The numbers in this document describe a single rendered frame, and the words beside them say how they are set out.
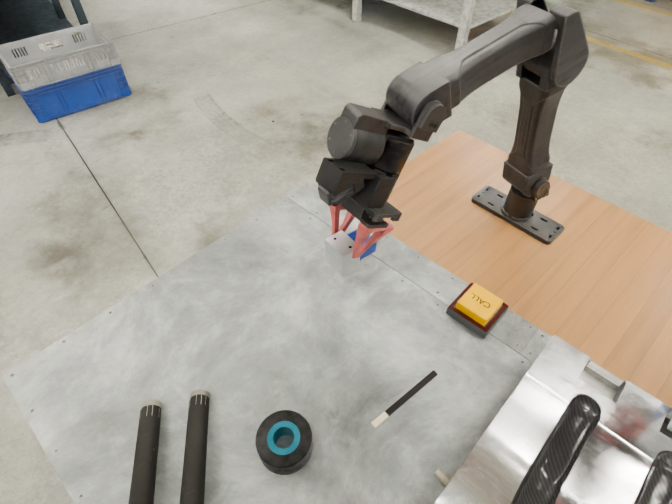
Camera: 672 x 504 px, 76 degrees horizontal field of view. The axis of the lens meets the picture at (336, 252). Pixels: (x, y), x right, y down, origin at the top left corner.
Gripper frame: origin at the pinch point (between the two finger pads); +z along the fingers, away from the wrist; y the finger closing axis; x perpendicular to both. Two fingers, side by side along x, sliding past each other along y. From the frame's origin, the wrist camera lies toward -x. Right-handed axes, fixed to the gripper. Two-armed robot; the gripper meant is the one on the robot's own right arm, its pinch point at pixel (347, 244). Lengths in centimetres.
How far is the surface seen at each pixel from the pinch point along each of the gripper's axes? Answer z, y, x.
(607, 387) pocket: -0.8, 40.2, 18.6
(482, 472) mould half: 7.2, 36.6, -5.8
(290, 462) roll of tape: 21.2, 19.5, -17.5
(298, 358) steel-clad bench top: 19.3, 5.5, -6.5
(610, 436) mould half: 0.8, 43.9, 10.4
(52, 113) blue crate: 89, -268, 22
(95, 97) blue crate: 75, -268, 46
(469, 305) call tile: 2.7, 17.3, 17.4
